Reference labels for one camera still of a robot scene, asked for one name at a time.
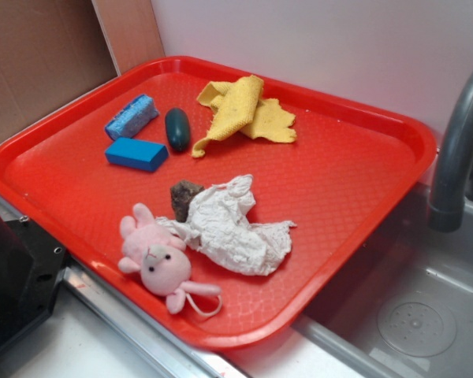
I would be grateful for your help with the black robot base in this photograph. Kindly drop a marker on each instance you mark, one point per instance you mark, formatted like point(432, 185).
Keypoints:
point(32, 264)

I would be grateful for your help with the dark green plastic pickle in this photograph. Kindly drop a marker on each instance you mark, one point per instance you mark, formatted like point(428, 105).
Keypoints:
point(178, 131)

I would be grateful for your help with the red plastic tray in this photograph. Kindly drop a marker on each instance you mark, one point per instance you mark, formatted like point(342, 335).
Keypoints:
point(348, 168)

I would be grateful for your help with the white crumpled cloth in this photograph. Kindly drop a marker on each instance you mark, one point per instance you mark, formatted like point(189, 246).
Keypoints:
point(217, 226)

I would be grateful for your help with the brown rough block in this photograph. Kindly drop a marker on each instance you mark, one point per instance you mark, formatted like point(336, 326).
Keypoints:
point(181, 194)

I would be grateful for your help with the yellow cloth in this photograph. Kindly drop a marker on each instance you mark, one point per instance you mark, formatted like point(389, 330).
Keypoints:
point(240, 107)

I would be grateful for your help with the pink plush toy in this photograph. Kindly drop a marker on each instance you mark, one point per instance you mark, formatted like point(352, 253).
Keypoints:
point(157, 255)

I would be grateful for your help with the blue rectangular block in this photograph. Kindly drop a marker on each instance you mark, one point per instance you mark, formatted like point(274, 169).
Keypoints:
point(137, 154)

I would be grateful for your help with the blue sponge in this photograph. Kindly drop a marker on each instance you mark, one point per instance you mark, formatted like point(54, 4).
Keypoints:
point(132, 118)

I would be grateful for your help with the grey toy sink basin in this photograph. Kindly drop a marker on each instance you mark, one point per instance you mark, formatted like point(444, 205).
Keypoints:
point(402, 305)

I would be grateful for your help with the brown cardboard panel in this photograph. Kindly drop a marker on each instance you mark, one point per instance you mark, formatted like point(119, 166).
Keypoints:
point(52, 52)

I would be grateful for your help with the grey toy faucet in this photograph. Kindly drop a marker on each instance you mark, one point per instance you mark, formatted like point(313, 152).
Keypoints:
point(453, 176)

